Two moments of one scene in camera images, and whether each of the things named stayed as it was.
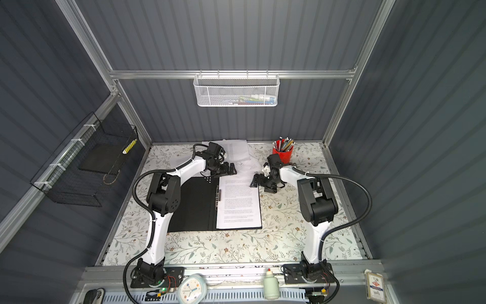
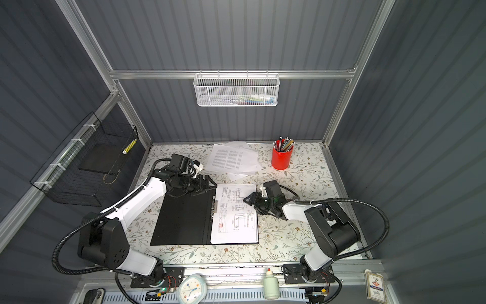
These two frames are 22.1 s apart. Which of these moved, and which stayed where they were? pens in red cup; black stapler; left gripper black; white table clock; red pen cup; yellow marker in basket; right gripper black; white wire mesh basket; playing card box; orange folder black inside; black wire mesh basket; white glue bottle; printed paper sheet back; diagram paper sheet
Moved: diagram paper sheet; orange folder black inside; printed paper sheet back; right gripper black; left gripper black
Stayed: white wire mesh basket; yellow marker in basket; black wire mesh basket; white glue bottle; white table clock; pens in red cup; black stapler; red pen cup; playing card box
